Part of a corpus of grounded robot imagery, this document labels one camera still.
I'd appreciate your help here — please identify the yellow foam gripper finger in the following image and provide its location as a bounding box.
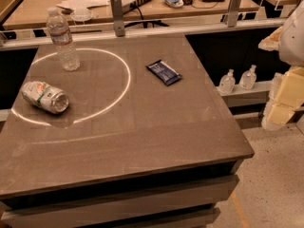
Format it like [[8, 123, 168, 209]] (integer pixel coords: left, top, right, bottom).
[[269, 66, 304, 109], [261, 100, 295, 131]]

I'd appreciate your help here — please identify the blue rxbar blueberry wrapper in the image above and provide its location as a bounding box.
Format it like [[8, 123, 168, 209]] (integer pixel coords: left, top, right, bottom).
[[146, 60, 182, 86]]

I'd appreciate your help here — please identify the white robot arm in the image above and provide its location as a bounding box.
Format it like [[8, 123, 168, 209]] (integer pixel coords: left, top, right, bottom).
[[258, 1, 304, 131]]

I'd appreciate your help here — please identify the right sanitizer bottle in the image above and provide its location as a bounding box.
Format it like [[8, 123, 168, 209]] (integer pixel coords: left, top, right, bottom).
[[239, 65, 257, 89]]

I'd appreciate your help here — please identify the sanitizer bottle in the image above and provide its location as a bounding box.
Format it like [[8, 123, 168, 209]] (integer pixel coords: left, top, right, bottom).
[[239, 65, 257, 89], [218, 69, 236, 94]]

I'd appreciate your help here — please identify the left sanitizer bottle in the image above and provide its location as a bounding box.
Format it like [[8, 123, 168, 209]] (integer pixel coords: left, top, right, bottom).
[[218, 69, 236, 94]]

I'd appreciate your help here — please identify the upper drawer front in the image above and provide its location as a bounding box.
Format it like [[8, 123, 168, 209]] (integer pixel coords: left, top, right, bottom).
[[2, 175, 238, 228]]

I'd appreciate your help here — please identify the drawer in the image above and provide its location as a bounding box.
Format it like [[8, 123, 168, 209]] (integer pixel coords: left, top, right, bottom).
[[116, 208, 220, 228], [2, 175, 238, 228]]

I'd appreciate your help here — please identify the lower drawer front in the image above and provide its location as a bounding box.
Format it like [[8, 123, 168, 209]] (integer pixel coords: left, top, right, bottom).
[[116, 208, 220, 228]]

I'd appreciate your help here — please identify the blue white packet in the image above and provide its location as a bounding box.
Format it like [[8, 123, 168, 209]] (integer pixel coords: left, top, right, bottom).
[[163, 0, 183, 8]]

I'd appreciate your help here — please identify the grey power strip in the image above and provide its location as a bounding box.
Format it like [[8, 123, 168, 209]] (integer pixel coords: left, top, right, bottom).
[[122, 0, 151, 13]]

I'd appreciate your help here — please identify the wooden back desk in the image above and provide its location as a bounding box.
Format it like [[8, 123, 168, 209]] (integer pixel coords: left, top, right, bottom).
[[2, 0, 264, 30]]

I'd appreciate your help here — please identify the white papers stack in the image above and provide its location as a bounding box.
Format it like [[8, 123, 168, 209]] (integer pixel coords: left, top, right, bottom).
[[58, 0, 109, 10]]

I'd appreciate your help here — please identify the clear plastic water bottle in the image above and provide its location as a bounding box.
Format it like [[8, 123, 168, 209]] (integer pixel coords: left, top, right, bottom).
[[47, 7, 81, 71]]

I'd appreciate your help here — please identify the crushed silver soda can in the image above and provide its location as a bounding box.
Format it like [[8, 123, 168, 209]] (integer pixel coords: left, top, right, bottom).
[[21, 81, 69, 114]]

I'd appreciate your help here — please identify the right metal post bracket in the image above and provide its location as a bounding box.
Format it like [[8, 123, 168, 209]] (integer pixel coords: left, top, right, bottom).
[[226, 0, 241, 28]]

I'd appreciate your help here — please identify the metal post bracket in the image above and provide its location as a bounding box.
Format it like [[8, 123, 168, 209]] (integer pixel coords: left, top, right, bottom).
[[226, 0, 241, 28], [110, 0, 125, 37]]

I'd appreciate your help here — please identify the left metal post bracket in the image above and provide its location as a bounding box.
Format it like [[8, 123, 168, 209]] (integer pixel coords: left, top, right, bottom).
[[110, 0, 125, 37]]

